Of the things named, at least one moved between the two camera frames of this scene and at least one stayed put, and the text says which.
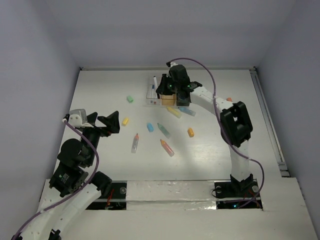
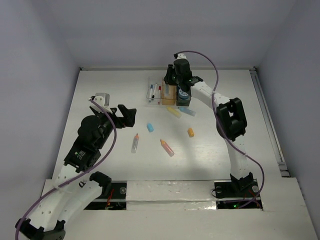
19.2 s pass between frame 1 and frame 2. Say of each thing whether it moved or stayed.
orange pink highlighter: stayed
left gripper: moved
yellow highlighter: stayed
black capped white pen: moved
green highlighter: moved
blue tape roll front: stayed
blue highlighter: stayed
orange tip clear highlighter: stayed
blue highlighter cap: stayed
